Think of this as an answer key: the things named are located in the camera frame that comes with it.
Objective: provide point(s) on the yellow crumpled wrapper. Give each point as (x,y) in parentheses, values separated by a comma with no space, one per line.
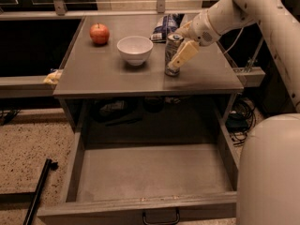
(53,77)

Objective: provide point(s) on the blue chip bag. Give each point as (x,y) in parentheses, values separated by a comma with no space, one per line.
(166,25)

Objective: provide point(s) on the red apple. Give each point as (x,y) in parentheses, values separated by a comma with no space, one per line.
(99,33)

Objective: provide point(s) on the black drawer handle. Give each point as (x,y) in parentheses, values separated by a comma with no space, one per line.
(161,217)

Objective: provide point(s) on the black metal bar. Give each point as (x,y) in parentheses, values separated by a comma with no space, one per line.
(33,207)

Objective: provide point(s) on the white bowl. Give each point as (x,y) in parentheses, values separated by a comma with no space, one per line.
(135,49)

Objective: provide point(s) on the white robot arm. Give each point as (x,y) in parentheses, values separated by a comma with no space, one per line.
(268,187)

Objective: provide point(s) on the open grey top drawer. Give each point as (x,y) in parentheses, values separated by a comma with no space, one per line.
(170,160)

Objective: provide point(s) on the grey cabinet with top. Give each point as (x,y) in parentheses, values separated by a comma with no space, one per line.
(98,71)

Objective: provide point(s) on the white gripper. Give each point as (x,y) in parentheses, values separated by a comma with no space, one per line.
(199,28)

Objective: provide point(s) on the silver blue redbull can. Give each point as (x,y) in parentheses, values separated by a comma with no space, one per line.
(173,42)

